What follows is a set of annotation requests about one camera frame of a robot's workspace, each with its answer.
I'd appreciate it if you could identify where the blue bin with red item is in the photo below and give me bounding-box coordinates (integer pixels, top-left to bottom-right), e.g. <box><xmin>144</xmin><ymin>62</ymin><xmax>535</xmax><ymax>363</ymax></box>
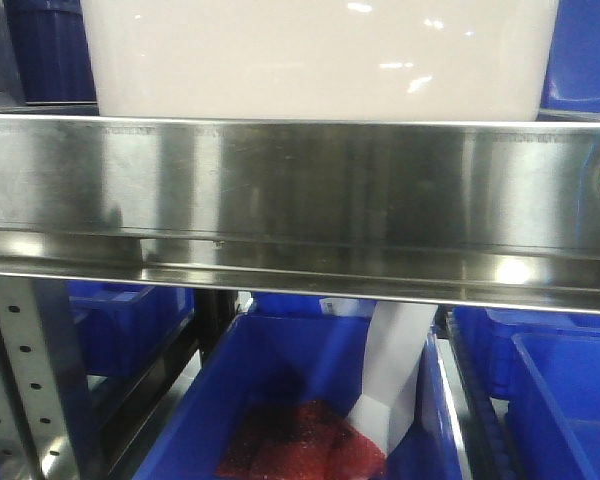
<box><xmin>135</xmin><ymin>313</ymin><xmax>462</xmax><ymax>479</ymax></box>

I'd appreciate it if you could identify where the white paper bag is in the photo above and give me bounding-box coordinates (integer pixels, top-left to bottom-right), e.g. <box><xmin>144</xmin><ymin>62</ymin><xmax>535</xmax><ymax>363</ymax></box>
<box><xmin>319</xmin><ymin>297</ymin><xmax>438</xmax><ymax>455</ymax></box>

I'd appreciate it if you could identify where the blue bin lower left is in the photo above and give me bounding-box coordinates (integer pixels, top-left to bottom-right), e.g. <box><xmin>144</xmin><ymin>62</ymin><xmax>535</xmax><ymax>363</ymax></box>
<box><xmin>67</xmin><ymin>280</ymin><xmax>194</xmax><ymax>378</ymax></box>

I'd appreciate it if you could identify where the blue bin upper right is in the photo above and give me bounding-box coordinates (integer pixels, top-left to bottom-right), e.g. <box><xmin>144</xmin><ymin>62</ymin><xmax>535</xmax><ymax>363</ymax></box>
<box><xmin>541</xmin><ymin>0</ymin><xmax>600</xmax><ymax>114</ymax></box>

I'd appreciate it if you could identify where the red sparkly cloth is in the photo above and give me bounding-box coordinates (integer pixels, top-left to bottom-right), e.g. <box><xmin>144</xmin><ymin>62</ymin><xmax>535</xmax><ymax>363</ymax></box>
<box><xmin>214</xmin><ymin>400</ymin><xmax>386</xmax><ymax>480</ymax></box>

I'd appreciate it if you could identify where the perforated steel upright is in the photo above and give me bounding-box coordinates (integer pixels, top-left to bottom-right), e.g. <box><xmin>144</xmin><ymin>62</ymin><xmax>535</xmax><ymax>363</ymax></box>
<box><xmin>0</xmin><ymin>276</ymin><xmax>101</xmax><ymax>479</ymax></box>

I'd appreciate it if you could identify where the blue bin lower right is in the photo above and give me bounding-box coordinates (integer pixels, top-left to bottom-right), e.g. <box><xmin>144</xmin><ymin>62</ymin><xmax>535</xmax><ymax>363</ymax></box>
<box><xmin>450</xmin><ymin>307</ymin><xmax>600</xmax><ymax>479</ymax></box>

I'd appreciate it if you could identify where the dark blue ribbed bin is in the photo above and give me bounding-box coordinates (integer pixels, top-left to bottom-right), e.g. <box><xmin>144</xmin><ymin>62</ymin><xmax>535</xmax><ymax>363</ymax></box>
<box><xmin>5</xmin><ymin>1</ymin><xmax>96</xmax><ymax>103</ymax></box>

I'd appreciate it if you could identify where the steel shelf beam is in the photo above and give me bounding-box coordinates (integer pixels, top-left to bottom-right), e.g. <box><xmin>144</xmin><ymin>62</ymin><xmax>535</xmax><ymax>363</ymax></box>
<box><xmin>0</xmin><ymin>115</ymin><xmax>600</xmax><ymax>313</ymax></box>

